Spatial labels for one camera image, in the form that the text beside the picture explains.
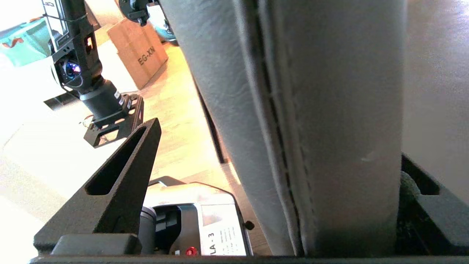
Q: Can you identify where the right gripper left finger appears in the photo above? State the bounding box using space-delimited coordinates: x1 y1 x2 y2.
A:
34 118 162 254

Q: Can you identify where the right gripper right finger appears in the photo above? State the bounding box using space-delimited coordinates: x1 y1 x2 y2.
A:
396 154 469 256

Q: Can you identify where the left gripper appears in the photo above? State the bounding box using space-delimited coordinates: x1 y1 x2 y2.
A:
79 79 144 149

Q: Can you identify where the brown cardboard box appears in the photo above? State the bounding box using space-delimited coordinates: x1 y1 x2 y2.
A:
107 18 169 91

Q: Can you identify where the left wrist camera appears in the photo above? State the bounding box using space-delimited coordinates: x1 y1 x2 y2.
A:
50 34 104 99

